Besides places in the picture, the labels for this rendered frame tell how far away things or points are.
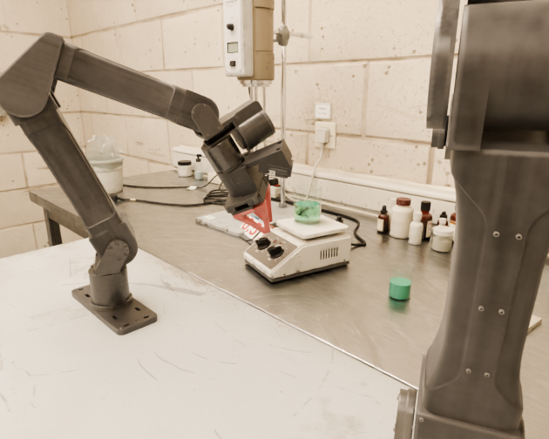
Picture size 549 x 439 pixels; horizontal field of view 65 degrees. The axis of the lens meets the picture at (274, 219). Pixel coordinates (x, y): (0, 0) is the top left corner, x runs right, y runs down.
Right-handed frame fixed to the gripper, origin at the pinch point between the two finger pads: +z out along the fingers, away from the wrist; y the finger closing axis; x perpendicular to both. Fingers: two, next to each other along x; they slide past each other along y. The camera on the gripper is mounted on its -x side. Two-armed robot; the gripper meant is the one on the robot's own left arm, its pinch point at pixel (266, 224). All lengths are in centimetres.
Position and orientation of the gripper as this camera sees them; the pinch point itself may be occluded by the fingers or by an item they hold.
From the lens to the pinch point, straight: 83.8
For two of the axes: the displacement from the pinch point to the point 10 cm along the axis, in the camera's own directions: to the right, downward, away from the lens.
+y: 1.2, -5.9, 8.0
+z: 4.5, 7.5, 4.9
